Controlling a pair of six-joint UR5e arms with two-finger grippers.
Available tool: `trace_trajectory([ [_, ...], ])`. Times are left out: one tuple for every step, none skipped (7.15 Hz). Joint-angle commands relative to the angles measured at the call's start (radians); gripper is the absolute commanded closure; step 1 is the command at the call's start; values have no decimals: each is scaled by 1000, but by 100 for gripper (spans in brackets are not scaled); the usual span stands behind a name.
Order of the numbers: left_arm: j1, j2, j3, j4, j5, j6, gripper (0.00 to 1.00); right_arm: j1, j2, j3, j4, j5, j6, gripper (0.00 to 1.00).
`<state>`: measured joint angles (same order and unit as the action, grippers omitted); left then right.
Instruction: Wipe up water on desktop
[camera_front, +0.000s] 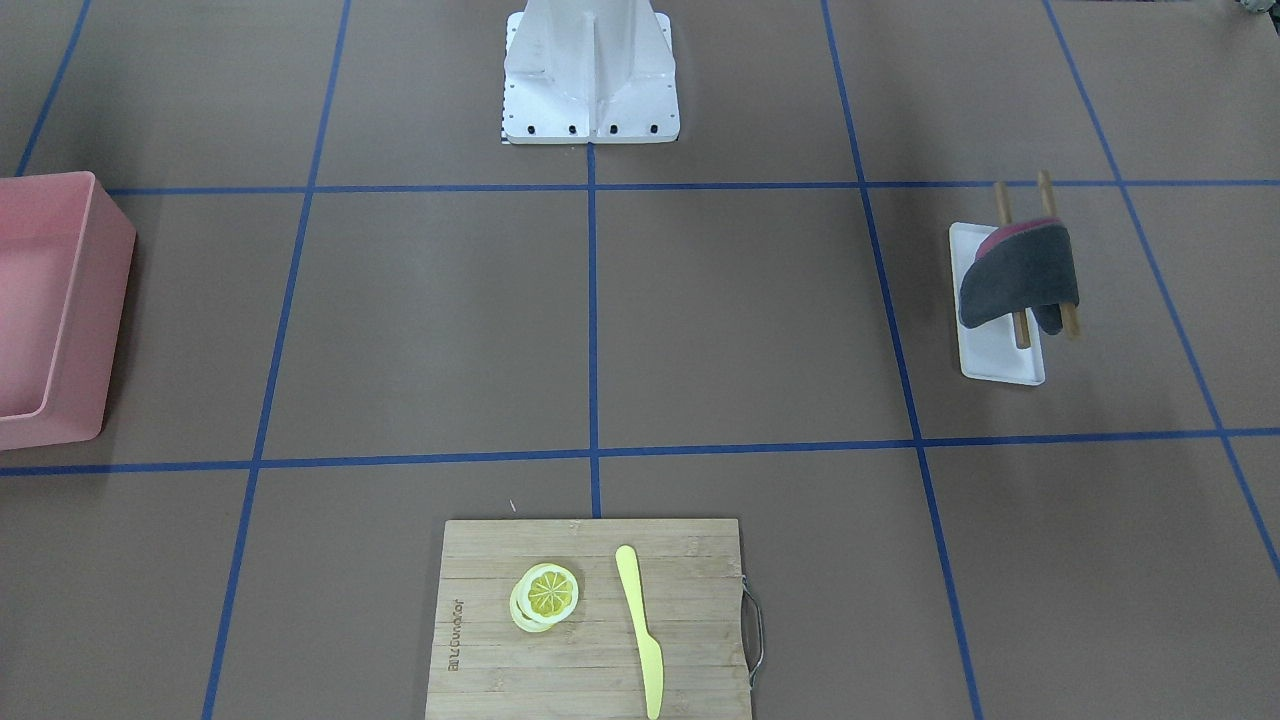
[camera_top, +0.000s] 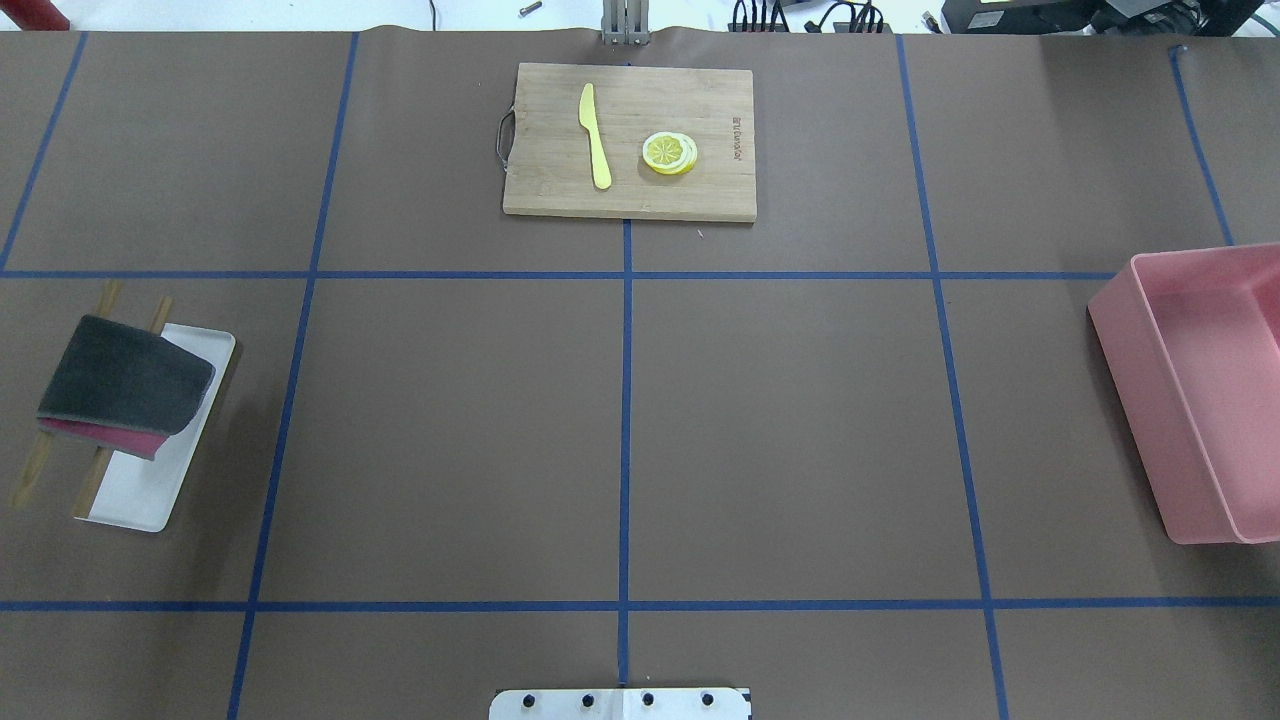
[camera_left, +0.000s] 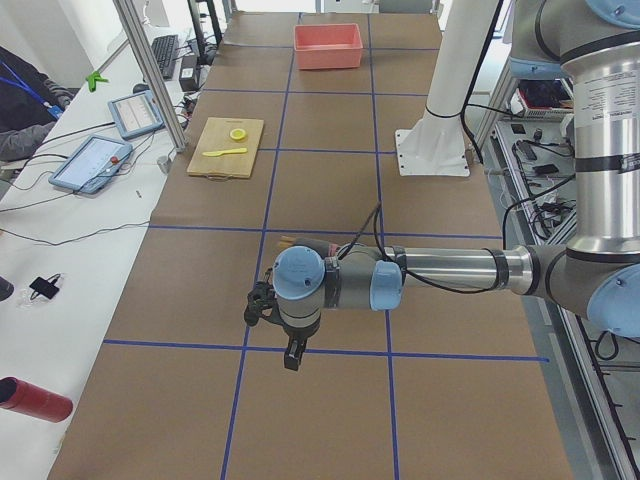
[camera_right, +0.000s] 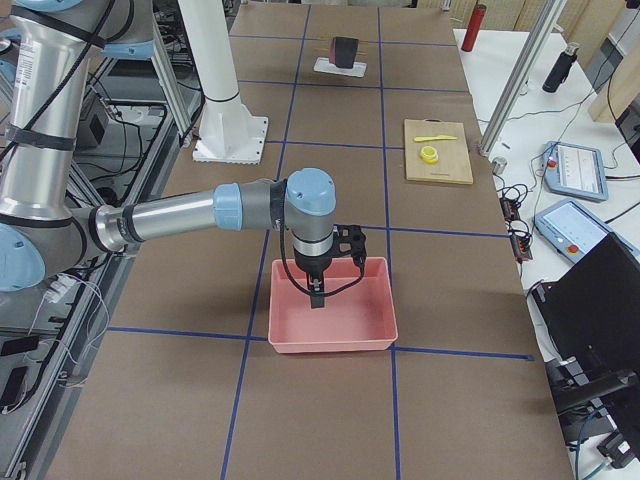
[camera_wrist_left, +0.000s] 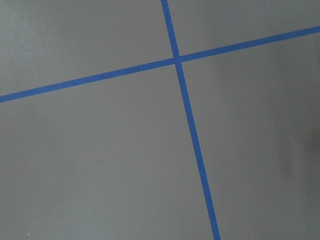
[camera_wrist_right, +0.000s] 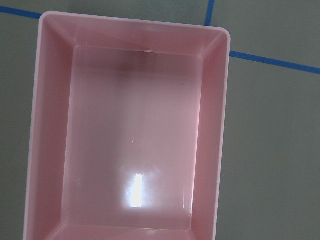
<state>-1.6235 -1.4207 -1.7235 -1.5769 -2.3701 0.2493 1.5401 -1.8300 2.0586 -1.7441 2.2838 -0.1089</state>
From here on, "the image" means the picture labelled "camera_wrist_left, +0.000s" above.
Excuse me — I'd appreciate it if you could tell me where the blue tape line crosswise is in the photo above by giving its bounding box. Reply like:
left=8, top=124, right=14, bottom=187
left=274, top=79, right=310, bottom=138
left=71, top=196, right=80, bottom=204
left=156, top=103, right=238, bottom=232
left=0, top=26, right=320, bottom=103

